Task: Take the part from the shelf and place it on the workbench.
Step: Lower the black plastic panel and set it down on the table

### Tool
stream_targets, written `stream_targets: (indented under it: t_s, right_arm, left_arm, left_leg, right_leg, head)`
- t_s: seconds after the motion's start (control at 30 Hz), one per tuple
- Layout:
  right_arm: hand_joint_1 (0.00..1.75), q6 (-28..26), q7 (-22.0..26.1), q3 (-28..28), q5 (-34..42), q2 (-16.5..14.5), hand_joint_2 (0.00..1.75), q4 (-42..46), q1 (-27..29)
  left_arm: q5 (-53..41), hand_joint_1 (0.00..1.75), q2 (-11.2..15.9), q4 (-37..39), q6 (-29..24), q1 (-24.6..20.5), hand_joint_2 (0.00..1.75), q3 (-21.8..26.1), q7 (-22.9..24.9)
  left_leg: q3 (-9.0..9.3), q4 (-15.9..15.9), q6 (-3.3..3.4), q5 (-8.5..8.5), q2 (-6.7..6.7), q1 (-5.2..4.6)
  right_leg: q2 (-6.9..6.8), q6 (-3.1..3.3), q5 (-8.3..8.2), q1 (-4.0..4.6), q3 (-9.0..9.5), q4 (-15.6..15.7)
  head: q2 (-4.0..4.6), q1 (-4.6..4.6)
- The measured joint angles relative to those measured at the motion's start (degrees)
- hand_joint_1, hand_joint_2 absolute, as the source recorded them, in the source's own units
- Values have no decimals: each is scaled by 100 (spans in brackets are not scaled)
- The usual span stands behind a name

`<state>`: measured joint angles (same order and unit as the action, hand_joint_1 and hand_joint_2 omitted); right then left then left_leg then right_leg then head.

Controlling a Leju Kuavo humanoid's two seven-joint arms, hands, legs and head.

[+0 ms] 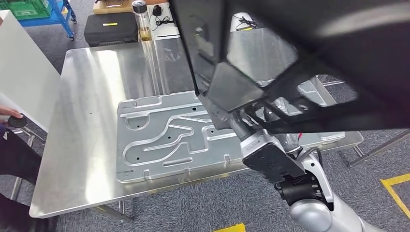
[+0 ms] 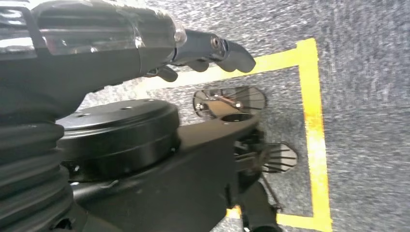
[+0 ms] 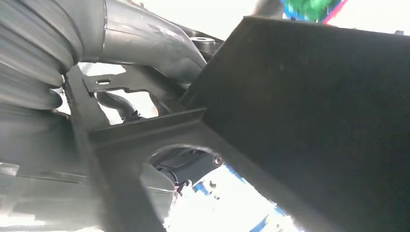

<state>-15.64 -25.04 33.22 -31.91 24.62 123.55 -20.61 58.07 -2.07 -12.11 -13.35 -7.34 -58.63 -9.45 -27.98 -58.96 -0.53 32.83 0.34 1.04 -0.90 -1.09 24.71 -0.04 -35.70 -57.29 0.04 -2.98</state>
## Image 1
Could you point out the person's hand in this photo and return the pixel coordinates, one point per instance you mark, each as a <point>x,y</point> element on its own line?
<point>9,112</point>

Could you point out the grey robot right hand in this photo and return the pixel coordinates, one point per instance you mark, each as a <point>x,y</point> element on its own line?
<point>288,142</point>

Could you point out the small black handheld device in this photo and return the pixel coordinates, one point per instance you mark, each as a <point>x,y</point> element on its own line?
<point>17,122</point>

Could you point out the black plastic licence plate bracket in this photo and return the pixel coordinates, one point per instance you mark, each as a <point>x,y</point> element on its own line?
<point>352,48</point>

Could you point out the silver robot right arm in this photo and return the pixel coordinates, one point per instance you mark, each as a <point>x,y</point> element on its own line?
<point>310,214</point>

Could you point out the person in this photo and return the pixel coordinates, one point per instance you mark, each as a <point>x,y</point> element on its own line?
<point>16,157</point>

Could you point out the white panel board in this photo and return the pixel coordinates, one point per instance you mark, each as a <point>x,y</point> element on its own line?
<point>22,64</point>

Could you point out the green plastic crate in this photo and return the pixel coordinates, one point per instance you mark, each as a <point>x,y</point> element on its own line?
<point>29,9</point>

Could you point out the yellow floor tape rectangle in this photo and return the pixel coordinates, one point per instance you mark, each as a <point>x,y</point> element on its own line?
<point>394,180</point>

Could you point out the stamped sheet metal panel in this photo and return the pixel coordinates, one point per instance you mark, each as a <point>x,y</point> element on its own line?
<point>160,144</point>

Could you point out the black hard case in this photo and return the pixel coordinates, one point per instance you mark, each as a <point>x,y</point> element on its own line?
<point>112,32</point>

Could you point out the wooden box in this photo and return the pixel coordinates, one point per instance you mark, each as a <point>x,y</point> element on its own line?
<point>99,9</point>

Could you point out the clear bottle black cap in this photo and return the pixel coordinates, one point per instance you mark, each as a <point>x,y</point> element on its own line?
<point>144,28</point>

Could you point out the white table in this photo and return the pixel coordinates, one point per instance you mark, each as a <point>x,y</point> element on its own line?
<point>163,32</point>

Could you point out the black right camera mount bracket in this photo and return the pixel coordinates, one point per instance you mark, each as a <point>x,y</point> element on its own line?
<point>272,163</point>

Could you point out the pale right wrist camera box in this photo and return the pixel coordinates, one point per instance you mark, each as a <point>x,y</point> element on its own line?
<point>254,144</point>

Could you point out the metal stool frame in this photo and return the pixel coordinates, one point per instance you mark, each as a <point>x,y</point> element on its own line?
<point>17,189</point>

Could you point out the blue metal frame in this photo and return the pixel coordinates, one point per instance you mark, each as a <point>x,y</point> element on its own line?
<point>48,20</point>

